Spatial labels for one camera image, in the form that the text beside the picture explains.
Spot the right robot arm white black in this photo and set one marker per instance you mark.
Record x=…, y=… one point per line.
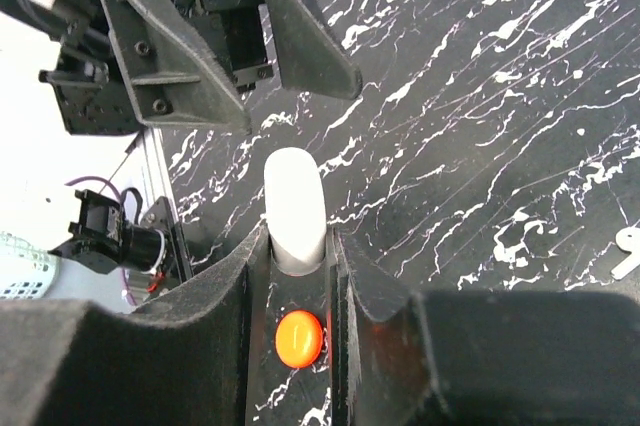
x=100, y=237

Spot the white earbud charging case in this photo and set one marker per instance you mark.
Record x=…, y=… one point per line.
x=295, y=211

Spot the red earbud charging case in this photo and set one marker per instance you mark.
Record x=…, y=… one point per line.
x=299, y=339

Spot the white earbud near centre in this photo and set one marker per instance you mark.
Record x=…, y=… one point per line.
x=627, y=240

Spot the aluminium frame rail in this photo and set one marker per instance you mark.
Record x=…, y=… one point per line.
x=145, y=168

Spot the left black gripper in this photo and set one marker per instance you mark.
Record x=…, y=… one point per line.
x=128, y=65

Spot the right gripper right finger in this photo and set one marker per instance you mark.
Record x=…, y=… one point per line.
x=403, y=357

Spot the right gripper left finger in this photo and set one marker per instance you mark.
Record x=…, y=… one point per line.
x=180, y=359

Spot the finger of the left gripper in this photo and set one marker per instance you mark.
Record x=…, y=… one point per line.
x=309, y=56

